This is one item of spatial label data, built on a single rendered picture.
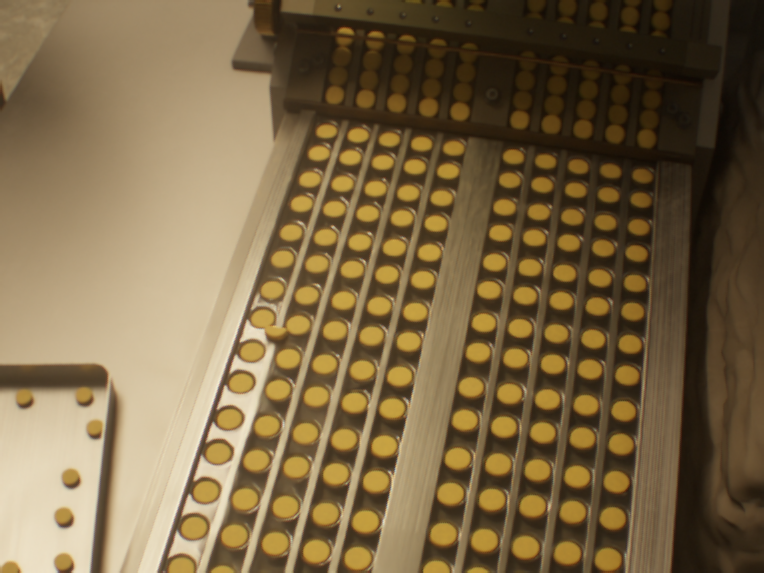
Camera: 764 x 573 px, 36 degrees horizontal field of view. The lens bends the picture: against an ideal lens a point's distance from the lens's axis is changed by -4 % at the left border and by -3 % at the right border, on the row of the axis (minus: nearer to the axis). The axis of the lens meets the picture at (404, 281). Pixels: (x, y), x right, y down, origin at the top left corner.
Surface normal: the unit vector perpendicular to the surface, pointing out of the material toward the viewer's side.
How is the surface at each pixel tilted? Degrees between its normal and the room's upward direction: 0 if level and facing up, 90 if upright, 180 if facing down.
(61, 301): 0
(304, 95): 38
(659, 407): 0
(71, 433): 0
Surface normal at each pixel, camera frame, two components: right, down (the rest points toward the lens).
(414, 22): -0.10, -0.06
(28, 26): 0.01, -0.65
